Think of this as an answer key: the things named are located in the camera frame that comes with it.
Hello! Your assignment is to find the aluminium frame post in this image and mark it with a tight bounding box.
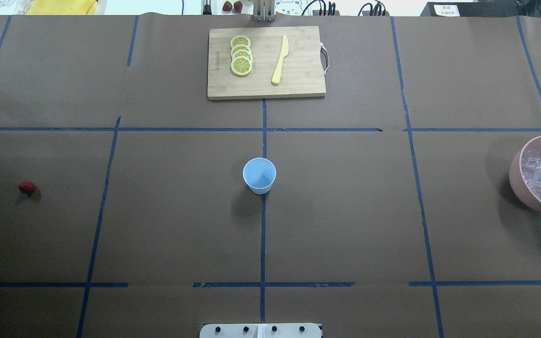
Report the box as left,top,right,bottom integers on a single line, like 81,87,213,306
253,0,276,22

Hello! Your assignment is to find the light blue paper cup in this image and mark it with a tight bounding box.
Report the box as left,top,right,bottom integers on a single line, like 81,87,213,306
242,158,277,195

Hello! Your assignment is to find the lemon slice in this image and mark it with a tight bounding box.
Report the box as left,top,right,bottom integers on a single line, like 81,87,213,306
232,49,253,63
231,44,252,58
230,35,251,49
230,58,253,77

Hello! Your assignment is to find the bamboo cutting board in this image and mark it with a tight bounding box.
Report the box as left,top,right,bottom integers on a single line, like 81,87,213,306
208,26,326,100

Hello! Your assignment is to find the yellow plastic knife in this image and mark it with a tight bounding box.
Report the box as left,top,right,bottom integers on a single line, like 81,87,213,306
271,36,289,86

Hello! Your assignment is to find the yellow cloth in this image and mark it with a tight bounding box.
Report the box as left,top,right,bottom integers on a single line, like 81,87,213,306
27,0,99,15

